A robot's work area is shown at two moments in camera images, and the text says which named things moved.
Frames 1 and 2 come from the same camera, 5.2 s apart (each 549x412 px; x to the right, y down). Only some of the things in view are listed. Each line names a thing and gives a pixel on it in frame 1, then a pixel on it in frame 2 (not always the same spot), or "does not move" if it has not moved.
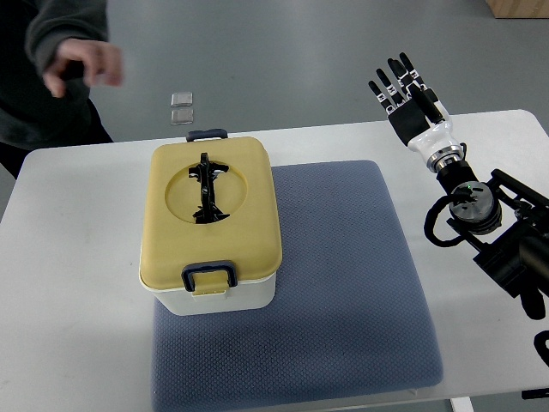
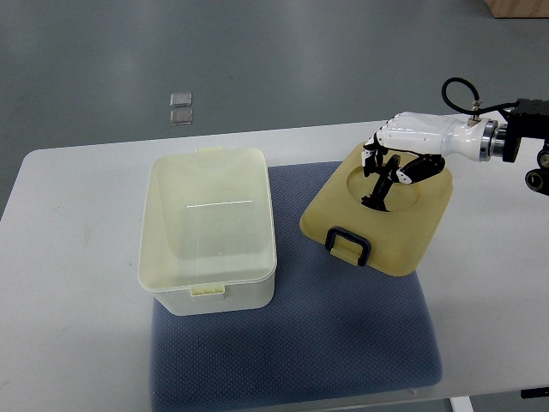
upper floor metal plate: x=182 y=99 does not move
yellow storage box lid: x=209 y=199 to x=401 y=241
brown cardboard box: x=519 y=9 does not move
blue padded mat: x=346 y=318 does not move
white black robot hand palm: x=420 y=137 to x=473 y=139
